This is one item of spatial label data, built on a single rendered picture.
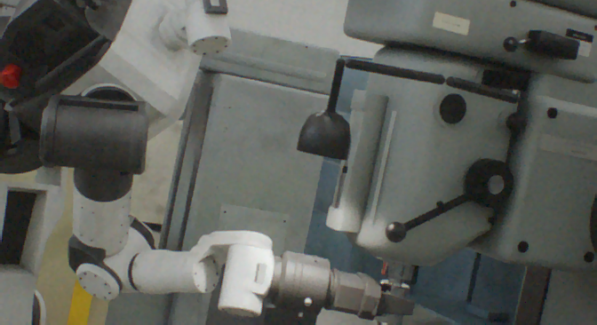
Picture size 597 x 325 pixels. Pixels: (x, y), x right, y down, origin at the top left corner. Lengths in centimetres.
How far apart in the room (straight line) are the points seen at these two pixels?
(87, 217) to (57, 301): 165
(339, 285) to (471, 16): 44
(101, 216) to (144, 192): 843
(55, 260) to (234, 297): 172
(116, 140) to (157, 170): 854
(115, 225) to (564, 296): 78
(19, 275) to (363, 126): 72
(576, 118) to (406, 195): 29
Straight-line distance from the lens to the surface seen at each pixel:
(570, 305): 188
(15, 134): 184
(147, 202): 1007
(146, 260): 170
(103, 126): 151
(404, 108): 152
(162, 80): 162
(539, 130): 159
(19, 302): 195
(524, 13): 156
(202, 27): 158
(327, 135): 141
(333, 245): 921
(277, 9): 1130
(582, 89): 164
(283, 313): 200
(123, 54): 159
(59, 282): 326
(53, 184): 197
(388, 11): 154
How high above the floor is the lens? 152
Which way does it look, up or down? 3 degrees down
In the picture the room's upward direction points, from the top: 12 degrees clockwise
